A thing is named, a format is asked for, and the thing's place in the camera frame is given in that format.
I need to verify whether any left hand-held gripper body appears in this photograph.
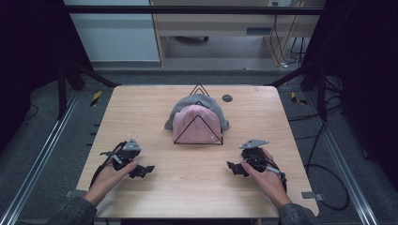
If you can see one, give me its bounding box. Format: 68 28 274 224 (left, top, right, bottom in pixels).
110 138 143 172

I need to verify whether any black metal stand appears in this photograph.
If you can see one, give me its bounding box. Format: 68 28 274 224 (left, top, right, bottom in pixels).
56 58 122 122
265 61 330 124

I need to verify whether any person's right hand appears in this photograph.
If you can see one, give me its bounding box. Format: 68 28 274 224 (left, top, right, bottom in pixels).
241 147 293 210

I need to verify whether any black wire rack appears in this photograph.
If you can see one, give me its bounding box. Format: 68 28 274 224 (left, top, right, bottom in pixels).
173 82 224 146

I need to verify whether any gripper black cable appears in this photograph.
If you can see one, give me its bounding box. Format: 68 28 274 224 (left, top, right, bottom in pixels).
89 141 127 189
262 155 288 193

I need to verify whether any black floor cable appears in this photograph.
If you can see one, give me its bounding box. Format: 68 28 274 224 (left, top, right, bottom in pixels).
286 102 351 212

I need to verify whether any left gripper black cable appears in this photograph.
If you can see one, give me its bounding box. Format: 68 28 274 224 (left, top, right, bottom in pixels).
89 141 127 189

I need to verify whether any yellow cable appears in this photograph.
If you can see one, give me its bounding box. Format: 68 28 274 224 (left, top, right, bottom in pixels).
274 0 302 66

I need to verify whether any pink knit beanie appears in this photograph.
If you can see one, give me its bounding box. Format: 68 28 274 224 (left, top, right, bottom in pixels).
172 104 224 145

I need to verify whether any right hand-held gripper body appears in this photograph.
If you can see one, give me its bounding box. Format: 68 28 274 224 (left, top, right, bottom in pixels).
238 139 270 173

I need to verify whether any orange-black tool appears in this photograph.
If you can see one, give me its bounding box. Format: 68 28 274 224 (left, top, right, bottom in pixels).
290 90 309 106

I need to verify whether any grey knit beanie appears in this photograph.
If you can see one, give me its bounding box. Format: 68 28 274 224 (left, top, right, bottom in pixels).
163 93 231 132

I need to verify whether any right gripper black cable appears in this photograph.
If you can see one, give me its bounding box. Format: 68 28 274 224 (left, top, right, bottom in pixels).
262 155 288 193

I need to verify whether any white panel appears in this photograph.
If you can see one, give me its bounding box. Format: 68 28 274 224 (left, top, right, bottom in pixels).
63 0 161 63

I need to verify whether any aluminium rail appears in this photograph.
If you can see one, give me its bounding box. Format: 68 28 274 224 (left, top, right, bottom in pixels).
304 93 380 225
0 91 82 225

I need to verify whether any grey metal bracket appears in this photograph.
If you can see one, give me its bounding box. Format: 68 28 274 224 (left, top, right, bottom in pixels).
300 190 326 202
63 188 88 199

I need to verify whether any black frame crossbar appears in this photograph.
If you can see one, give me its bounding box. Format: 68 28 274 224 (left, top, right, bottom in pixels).
64 5 327 16

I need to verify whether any dark curtain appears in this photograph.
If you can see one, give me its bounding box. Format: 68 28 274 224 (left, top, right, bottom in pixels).
300 0 398 190
0 0 96 155

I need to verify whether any person's left hand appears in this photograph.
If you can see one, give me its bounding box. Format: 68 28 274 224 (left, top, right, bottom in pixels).
83 149 139 208

